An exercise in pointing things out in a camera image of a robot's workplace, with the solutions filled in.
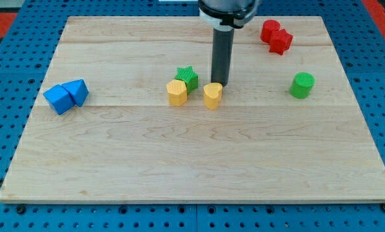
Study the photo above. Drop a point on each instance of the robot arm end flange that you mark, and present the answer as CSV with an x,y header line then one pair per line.
x,y
226,15

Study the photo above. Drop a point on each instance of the green star block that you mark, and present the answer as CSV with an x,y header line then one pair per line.
x,y
189,77

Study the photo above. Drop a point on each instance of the red star block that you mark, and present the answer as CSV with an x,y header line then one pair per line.
x,y
280,41

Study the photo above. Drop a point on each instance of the yellow hexagon block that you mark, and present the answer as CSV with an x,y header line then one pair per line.
x,y
177,92

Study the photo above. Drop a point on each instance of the yellow heart block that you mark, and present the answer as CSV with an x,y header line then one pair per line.
x,y
212,95

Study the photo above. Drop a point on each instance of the wooden board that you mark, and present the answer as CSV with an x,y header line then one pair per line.
x,y
127,145

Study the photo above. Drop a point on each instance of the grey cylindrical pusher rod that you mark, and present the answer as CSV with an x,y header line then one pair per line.
x,y
221,56

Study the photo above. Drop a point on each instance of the green cylinder block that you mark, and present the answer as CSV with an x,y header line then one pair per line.
x,y
302,84

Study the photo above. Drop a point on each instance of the blue triangle block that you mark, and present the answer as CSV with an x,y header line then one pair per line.
x,y
77,90

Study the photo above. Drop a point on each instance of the red cylinder block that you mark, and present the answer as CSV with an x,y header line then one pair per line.
x,y
268,27

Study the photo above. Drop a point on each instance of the blue cube block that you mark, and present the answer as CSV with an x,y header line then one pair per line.
x,y
59,99

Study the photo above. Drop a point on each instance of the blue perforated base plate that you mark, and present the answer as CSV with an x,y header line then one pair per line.
x,y
26,51

